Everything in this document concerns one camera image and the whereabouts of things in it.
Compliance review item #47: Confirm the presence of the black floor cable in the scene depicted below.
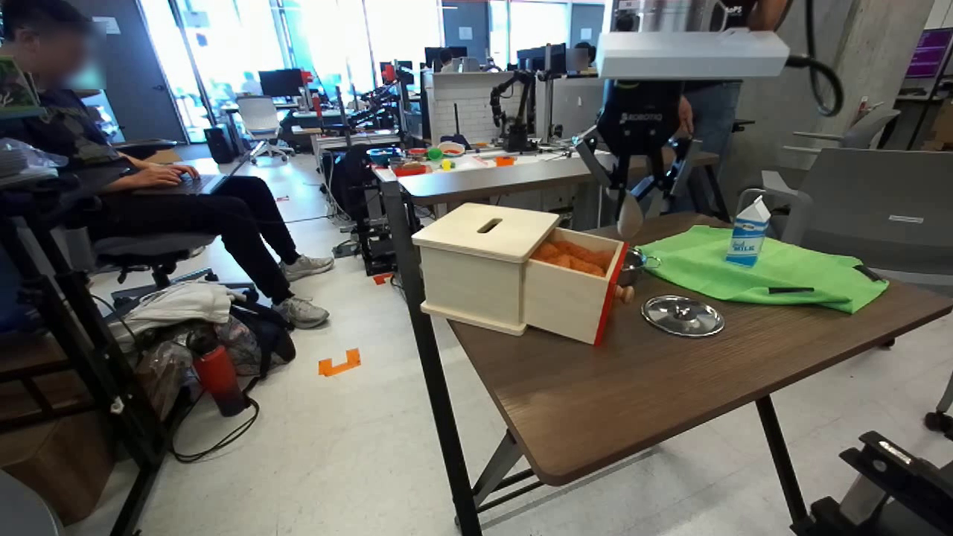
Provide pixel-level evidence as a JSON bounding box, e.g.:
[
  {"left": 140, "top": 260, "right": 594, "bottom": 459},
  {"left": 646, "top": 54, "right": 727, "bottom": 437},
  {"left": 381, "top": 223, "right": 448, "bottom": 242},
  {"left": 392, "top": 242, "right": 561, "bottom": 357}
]
[{"left": 165, "top": 397, "right": 261, "bottom": 467}]

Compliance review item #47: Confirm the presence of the black metal stand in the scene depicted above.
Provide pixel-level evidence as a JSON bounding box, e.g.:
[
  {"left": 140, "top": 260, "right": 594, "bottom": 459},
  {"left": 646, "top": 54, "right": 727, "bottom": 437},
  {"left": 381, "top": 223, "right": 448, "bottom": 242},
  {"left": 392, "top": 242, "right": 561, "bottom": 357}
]
[{"left": 0, "top": 211, "right": 173, "bottom": 536}]

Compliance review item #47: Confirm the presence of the black office chair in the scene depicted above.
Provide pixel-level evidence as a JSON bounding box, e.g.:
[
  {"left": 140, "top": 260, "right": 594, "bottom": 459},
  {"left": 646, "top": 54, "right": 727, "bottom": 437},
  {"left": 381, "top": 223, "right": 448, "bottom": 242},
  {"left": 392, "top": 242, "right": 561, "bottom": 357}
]
[{"left": 85, "top": 232, "right": 216, "bottom": 293}]

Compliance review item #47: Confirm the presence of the wooden drawer with orange front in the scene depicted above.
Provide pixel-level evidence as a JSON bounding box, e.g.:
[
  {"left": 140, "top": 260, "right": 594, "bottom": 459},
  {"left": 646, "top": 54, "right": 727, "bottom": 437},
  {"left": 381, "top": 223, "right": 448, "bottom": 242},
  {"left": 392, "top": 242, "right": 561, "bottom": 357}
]
[{"left": 520, "top": 227, "right": 640, "bottom": 352}]

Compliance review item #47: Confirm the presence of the black backpack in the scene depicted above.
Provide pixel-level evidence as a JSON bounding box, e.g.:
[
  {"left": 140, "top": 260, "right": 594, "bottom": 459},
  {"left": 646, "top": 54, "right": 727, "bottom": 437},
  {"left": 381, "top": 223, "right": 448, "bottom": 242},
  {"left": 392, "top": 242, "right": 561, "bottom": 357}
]
[{"left": 107, "top": 296, "right": 296, "bottom": 400}]

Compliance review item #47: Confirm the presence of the black table leg frame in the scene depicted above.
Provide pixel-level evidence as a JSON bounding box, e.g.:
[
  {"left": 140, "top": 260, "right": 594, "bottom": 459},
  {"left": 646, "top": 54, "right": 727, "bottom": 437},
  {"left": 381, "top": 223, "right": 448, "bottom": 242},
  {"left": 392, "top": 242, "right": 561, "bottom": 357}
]
[{"left": 381, "top": 181, "right": 813, "bottom": 536}]

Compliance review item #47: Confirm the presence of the white cloth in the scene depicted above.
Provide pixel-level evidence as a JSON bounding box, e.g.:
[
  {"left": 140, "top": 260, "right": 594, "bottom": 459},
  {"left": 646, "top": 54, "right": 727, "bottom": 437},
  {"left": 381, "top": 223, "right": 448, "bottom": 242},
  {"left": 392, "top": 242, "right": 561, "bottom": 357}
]
[{"left": 118, "top": 279, "right": 234, "bottom": 337}]

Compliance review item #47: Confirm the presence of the green cloth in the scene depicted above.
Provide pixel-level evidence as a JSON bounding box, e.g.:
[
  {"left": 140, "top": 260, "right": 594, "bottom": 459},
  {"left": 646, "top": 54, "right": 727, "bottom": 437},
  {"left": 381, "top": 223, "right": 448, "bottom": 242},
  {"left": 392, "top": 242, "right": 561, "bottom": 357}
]
[{"left": 634, "top": 223, "right": 889, "bottom": 320}]

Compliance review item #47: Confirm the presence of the red water bottle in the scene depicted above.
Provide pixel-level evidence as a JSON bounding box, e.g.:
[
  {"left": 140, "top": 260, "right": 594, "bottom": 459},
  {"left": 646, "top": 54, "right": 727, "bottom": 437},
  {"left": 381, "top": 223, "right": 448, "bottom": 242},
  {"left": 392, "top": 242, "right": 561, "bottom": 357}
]
[{"left": 186, "top": 331, "right": 249, "bottom": 418}]

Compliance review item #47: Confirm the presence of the light wooden drawer cabinet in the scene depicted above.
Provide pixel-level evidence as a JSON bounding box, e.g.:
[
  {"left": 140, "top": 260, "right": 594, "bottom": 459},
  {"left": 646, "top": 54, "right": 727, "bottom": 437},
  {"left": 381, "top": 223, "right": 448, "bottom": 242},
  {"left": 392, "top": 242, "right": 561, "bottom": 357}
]
[{"left": 410, "top": 202, "right": 558, "bottom": 339}]

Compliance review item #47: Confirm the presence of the seated person in dark clothes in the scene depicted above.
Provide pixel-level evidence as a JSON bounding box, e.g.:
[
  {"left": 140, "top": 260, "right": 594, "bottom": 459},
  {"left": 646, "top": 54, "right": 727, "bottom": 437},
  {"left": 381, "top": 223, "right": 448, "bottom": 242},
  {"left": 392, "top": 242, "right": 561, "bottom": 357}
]
[{"left": 0, "top": 0, "right": 335, "bottom": 333}]

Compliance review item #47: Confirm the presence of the white office chair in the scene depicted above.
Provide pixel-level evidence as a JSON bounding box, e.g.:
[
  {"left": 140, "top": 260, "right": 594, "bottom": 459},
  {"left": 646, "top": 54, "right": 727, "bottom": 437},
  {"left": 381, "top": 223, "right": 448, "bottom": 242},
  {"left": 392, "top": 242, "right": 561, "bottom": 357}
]
[{"left": 234, "top": 96, "right": 289, "bottom": 160}]

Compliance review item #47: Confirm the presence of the grey chair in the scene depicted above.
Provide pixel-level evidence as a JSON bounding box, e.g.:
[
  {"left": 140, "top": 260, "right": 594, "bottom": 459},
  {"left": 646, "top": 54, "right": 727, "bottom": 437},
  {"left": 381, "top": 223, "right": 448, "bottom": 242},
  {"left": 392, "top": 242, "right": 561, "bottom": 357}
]
[{"left": 756, "top": 147, "right": 953, "bottom": 293}]

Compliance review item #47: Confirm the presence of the grey desk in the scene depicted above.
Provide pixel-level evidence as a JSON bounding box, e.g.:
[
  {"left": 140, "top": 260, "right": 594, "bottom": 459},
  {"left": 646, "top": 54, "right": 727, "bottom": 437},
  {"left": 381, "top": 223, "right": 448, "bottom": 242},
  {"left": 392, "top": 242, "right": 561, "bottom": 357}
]
[{"left": 372, "top": 144, "right": 599, "bottom": 227}]

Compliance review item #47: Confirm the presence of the black metal base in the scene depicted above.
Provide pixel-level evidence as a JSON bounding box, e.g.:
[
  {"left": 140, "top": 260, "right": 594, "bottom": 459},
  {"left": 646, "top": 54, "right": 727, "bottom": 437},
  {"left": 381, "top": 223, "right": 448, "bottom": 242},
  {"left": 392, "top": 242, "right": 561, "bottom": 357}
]
[{"left": 806, "top": 428, "right": 953, "bottom": 536}]

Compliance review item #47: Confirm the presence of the brown cardboard box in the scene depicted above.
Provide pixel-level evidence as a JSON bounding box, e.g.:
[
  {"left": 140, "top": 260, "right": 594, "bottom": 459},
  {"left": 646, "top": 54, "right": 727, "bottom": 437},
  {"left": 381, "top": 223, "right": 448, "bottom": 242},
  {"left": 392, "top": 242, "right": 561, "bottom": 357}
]
[{"left": 0, "top": 415, "right": 115, "bottom": 529}]

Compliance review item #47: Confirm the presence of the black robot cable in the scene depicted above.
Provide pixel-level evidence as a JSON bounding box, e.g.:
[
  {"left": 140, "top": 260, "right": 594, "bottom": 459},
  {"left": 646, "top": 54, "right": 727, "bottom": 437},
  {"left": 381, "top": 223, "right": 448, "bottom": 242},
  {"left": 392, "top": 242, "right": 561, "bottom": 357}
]
[{"left": 785, "top": 0, "right": 847, "bottom": 119}]

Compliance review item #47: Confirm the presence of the person's head behind monitors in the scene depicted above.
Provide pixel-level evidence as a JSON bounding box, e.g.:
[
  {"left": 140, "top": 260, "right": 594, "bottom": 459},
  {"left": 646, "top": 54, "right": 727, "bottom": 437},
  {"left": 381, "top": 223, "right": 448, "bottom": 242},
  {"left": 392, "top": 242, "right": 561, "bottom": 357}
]
[{"left": 569, "top": 40, "right": 600, "bottom": 78}]

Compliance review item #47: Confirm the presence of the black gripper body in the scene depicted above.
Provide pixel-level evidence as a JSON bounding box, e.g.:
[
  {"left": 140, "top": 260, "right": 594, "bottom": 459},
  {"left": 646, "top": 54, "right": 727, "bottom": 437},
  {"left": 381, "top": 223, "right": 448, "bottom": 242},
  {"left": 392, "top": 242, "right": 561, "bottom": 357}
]
[{"left": 599, "top": 84, "right": 694, "bottom": 168}]

